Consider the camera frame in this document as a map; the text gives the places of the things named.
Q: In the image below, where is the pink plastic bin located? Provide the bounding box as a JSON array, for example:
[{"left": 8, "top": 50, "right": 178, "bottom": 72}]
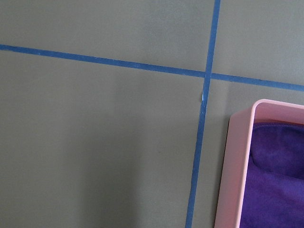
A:
[{"left": 214, "top": 99, "right": 304, "bottom": 228}]

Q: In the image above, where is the purple cloth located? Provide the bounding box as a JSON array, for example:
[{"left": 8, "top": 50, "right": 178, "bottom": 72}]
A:
[{"left": 240, "top": 123, "right": 304, "bottom": 228}]

